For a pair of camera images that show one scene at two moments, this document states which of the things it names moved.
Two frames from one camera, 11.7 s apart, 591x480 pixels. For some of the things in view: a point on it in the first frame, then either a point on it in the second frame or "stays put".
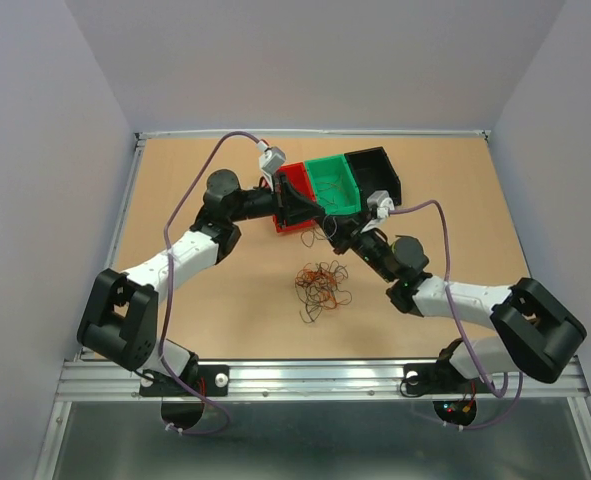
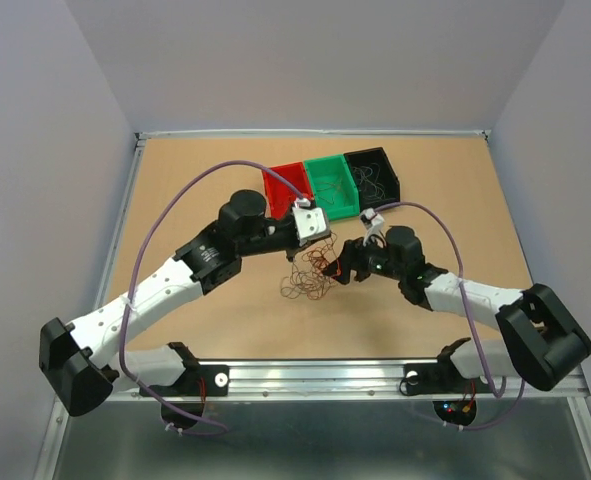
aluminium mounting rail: x=306 y=380 stays put
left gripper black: x=295 y=206 to x=290 y=253
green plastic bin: x=334 y=185 stays put
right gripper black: x=344 y=230 to x=353 y=255
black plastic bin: x=375 y=172 stays put
